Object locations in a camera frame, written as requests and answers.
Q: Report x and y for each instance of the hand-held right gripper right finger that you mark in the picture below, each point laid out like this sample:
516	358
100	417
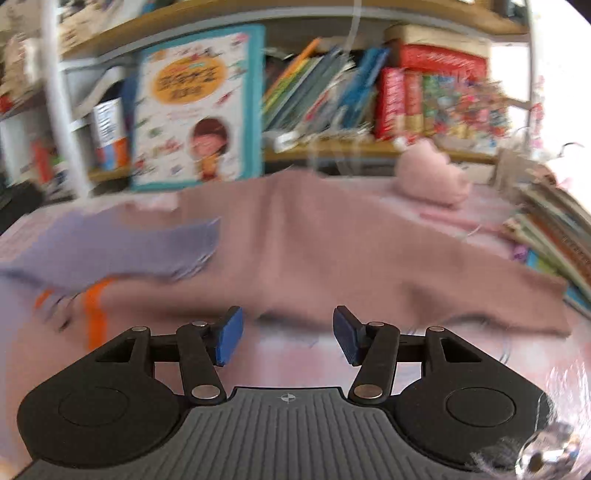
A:
345	334

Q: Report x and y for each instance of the row of leaning thin books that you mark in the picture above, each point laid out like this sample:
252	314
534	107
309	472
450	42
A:
314	87

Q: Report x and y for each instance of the large children's picture book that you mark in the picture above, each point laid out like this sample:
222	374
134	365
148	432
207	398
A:
194	110

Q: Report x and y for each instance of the pink and purple sweater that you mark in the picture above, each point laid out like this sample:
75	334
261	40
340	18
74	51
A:
323	240

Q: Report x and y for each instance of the wooden bookshelf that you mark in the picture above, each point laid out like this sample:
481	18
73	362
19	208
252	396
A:
323	18

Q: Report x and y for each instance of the white and orange carton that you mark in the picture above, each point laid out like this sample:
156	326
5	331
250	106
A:
110	134

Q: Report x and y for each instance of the stack of books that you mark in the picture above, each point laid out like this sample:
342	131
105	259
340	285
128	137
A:
554	230

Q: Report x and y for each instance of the row of red boxes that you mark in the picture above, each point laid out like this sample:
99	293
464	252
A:
438	97

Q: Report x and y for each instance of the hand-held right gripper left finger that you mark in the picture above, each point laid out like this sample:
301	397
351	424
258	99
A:
230	334

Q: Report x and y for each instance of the pink checkered tablecloth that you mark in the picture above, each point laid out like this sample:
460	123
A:
300	355

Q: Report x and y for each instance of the pink plush toy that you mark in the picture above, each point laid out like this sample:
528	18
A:
429	177

